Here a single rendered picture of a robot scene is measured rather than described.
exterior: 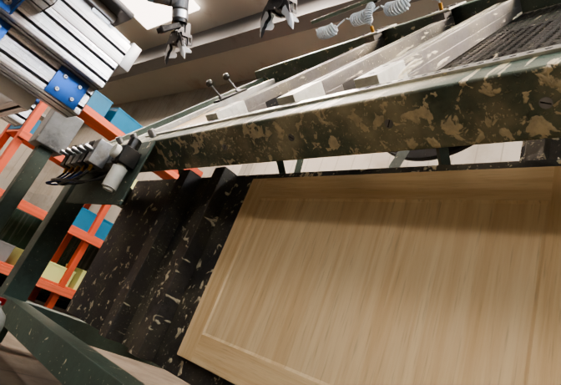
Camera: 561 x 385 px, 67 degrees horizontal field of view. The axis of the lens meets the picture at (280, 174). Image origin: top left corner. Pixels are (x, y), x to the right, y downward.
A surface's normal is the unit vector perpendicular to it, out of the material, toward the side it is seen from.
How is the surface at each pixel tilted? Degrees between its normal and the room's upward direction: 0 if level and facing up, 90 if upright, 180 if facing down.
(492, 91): 146
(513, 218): 90
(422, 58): 90
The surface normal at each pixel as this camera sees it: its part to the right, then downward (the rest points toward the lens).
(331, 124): -0.64, 0.43
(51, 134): 0.69, -0.04
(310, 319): -0.63, -0.51
